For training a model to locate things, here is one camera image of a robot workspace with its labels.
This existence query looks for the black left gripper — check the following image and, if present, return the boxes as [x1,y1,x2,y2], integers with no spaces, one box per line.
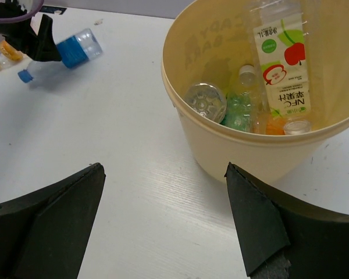
[0,1,62,62]

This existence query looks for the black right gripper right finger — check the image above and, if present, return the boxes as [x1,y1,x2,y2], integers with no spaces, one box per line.
[225,164,349,278]

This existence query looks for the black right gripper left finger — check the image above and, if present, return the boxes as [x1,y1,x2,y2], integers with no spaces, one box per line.
[0,163,106,278]

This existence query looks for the clear bottle blue cap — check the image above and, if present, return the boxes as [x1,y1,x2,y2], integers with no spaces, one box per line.
[17,28,103,84]

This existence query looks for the small clear bottle orange label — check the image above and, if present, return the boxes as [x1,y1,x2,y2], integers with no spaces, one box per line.
[0,40,23,71]

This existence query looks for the orange plastic bottle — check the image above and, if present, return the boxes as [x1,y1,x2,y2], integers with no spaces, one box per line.
[265,115,286,135]

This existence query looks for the clear unlabeled plastic bottle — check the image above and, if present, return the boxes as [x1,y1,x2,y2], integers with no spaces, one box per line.
[238,65,267,134]

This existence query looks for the green plastic bottle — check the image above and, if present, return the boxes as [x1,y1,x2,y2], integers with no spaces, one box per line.
[221,91,253,133]

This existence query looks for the clear bottle blue square label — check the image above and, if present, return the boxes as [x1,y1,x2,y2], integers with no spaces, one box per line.
[183,83,227,123]

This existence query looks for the clear juice bottle apple label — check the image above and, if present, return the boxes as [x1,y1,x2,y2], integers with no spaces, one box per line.
[247,1,312,135]

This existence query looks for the yellow plastic bin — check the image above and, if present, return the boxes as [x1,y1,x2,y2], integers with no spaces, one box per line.
[161,1,349,183]

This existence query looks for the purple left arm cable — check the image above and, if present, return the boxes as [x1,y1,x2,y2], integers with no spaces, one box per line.
[0,0,44,24]

